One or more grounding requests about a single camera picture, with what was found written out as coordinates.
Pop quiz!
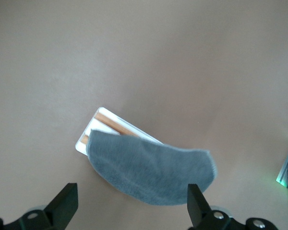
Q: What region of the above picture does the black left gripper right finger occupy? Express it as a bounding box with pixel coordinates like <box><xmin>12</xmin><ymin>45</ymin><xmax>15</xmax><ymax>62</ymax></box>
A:
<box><xmin>187</xmin><ymin>184</ymin><xmax>279</xmax><ymax>230</ymax></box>

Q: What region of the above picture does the white rack with wooden bars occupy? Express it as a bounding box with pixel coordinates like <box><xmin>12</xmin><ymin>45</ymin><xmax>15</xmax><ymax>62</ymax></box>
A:
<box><xmin>75</xmin><ymin>107</ymin><xmax>165</xmax><ymax>159</ymax></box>

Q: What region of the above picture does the brown table cover sheet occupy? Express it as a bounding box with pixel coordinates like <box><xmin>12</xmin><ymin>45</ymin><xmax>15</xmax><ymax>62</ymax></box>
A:
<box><xmin>0</xmin><ymin>0</ymin><xmax>288</xmax><ymax>230</ymax></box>

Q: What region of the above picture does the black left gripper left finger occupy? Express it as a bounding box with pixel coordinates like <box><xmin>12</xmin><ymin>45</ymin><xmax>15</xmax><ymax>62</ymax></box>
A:
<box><xmin>0</xmin><ymin>183</ymin><xmax>79</xmax><ymax>230</ymax></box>

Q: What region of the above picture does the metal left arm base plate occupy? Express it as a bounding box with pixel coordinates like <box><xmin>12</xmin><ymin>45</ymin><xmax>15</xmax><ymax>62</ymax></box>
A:
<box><xmin>276</xmin><ymin>135</ymin><xmax>288</xmax><ymax>197</ymax></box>

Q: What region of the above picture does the pink and grey microfibre towel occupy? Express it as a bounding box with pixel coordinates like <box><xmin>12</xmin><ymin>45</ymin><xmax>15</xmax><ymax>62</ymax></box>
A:
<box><xmin>87</xmin><ymin>129</ymin><xmax>218</xmax><ymax>207</ymax></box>

